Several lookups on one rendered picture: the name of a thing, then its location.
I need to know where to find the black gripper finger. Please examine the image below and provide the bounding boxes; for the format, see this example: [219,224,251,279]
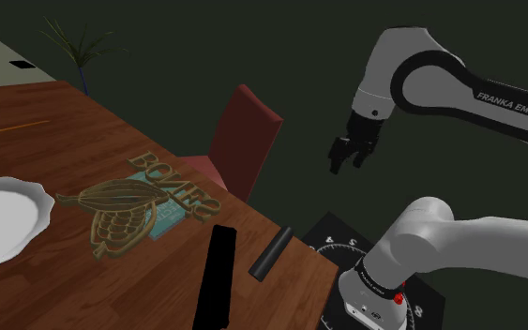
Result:
[351,146,375,170]
[327,136,353,176]

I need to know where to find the dark patterned robot stand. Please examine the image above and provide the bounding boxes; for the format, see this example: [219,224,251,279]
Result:
[301,210,446,330]

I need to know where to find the red chair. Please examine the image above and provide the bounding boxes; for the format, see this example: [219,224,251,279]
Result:
[177,82,286,205]

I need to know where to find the dark grey cylinder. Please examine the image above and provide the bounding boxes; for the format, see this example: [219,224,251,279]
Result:
[247,225,295,283]

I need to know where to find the black flat long bar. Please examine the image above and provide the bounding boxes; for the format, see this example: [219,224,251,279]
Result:
[191,223,238,330]

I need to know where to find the brown wooden table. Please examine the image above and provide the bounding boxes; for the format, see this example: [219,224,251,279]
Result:
[0,80,340,330]

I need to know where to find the green potted plant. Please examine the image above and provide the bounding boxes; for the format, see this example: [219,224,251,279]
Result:
[38,15,130,98]

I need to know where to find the orange pencil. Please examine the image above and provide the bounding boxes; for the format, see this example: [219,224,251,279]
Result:
[0,119,52,138]

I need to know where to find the white wavy-edged plate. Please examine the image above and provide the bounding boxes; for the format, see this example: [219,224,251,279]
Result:
[0,175,56,279]

